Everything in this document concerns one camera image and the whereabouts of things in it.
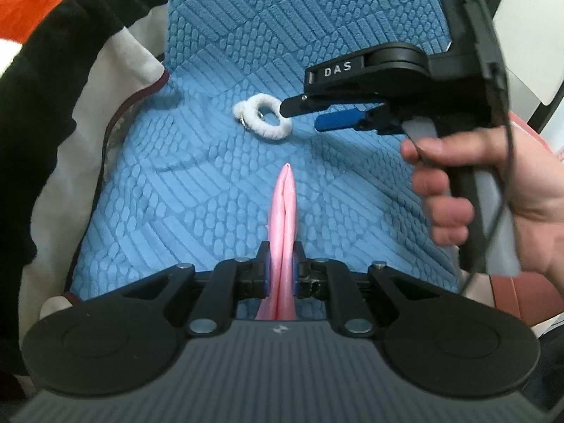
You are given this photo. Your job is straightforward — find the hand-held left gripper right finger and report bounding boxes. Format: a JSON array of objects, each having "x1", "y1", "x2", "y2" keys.
[{"x1": 291, "y1": 240, "x2": 441, "y2": 336}]

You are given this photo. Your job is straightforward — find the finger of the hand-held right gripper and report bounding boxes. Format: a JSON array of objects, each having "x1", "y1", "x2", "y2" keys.
[
  {"x1": 314, "y1": 106, "x2": 408, "y2": 136},
  {"x1": 279, "y1": 54, "x2": 388, "y2": 119}
]

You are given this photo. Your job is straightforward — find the blue textured mat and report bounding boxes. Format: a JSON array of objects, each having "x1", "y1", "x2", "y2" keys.
[{"x1": 66, "y1": 0, "x2": 485, "y2": 323}]

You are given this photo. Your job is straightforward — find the pink cloth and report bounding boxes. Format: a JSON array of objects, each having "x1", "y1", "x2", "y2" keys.
[{"x1": 256, "y1": 163, "x2": 301, "y2": 321}]

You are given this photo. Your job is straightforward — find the white cabinet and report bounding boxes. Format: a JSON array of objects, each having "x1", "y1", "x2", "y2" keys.
[{"x1": 490, "y1": 0, "x2": 564, "y2": 135}]

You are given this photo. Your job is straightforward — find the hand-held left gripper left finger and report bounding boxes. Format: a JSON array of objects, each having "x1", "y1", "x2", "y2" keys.
[{"x1": 120, "y1": 240, "x2": 270, "y2": 336}]

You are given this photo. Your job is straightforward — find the person's right hand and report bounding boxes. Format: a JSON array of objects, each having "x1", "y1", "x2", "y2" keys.
[{"x1": 400, "y1": 112, "x2": 564, "y2": 280}]

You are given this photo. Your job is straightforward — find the white fluffy hair tie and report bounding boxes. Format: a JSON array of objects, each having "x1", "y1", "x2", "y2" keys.
[{"x1": 233, "y1": 93, "x2": 293, "y2": 142}]

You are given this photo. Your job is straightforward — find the printed blanket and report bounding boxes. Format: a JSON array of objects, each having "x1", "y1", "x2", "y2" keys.
[{"x1": 0, "y1": 0, "x2": 173, "y2": 380}]

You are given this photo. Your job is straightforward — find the orange cardboard box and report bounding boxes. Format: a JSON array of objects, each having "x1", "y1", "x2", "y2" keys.
[{"x1": 489, "y1": 114, "x2": 564, "y2": 327}]

